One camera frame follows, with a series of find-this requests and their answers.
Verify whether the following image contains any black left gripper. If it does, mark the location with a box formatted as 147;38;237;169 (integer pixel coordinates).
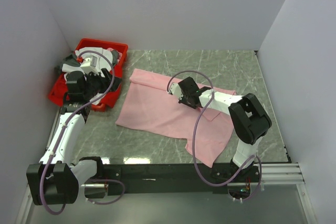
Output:
83;68;122;99

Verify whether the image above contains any pink t-shirt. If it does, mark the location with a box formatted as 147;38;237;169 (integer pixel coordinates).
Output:
116;69;234;167

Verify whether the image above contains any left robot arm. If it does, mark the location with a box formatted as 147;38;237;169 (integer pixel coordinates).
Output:
26;68;119;206

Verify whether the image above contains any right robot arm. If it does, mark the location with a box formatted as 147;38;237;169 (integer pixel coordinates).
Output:
167;77;272;182

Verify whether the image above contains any red plastic bin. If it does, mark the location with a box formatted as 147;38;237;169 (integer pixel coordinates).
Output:
47;38;129;112

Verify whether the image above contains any grey t-shirt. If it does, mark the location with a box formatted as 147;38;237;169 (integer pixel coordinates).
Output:
56;49;119;75

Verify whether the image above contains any white t-shirt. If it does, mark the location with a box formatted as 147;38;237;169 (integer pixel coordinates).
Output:
62;47;121;105

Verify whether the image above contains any black base beam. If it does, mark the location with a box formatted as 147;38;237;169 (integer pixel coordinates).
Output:
83;163;262;199

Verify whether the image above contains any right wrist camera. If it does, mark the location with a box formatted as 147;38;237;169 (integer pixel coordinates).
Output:
169;83;183;99

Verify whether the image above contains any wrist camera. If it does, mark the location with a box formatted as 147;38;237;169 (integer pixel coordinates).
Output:
169;83;183;99
80;55;99;74

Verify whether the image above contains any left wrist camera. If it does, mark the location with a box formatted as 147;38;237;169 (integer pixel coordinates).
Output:
80;55;99;74

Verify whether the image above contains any aluminium rail frame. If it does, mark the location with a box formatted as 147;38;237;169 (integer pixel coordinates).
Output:
39;112;304;185

